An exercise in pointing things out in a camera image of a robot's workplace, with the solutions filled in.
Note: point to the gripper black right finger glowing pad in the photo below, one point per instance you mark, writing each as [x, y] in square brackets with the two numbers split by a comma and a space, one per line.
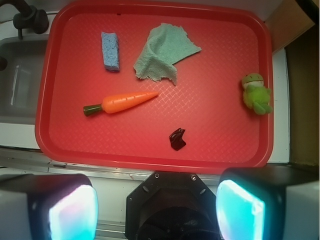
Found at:
[274, 202]

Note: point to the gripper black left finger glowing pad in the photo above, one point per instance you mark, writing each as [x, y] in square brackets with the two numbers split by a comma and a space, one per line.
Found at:
[47, 207]

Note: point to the blue sponge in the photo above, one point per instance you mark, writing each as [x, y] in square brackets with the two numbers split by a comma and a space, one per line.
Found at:
[110, 51]

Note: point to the green plush toy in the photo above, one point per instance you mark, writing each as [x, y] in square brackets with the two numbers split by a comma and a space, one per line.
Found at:
[255, 95]

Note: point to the small dark red object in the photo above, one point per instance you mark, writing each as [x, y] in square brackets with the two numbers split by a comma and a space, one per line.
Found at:
[176, 139]

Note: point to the orange plastic toy carrot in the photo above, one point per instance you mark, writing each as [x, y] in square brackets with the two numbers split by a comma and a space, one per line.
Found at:
[120, 102]

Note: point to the grey sink basin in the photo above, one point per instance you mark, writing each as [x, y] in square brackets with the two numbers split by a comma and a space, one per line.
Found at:
[20, 79]

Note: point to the red plastic tray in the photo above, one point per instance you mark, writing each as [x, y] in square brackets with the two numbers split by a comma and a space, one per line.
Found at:
[220, 131]

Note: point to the brown cardboard box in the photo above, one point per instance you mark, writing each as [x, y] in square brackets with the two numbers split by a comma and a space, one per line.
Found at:
[288, 22]

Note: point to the dark faucet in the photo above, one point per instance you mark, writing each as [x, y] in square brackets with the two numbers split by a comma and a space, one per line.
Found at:
[28, 17]

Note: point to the teal green cloth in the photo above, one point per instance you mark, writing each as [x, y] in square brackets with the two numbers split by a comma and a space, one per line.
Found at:
[166, 45]

